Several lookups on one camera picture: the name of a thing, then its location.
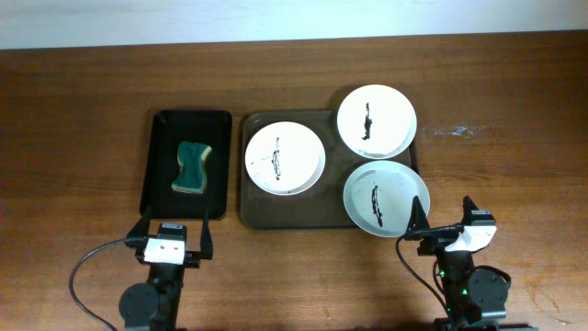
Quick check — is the brown large tray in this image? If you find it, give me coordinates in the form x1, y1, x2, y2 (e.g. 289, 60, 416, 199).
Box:
239, 108, 420, 231

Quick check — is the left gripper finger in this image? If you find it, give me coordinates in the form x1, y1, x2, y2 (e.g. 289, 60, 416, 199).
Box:
200, 211, 213, 260
127, 206, 152, 238

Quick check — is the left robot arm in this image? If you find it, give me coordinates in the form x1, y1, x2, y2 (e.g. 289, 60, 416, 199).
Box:
119, 209, 213, 331

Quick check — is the black small tray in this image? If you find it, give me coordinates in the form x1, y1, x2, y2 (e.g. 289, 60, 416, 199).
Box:
140, 110, 232, 220

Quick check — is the green yellow sponge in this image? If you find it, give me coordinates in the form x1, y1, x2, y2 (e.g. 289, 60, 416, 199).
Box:
171, 142, 212, 194

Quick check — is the white plate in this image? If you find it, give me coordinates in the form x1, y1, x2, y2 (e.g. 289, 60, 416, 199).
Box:
244, 121, 326, 196
343, 161, 431, 237
336, 85, 417, 160

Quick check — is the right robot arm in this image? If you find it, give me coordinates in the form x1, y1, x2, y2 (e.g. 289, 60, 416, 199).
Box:
397, 196, 512, 330

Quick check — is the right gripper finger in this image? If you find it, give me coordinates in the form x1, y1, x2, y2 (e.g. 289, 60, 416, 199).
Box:
405, 196, 430, 238
461, 196, 478, 224

